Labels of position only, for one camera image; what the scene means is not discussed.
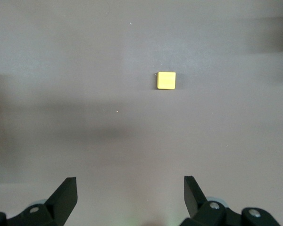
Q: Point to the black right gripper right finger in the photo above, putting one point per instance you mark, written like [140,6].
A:
[195,202]

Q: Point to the yellow cube block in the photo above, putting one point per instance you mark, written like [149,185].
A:
[166,80]

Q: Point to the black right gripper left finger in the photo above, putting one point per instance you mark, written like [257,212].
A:
[59,202]

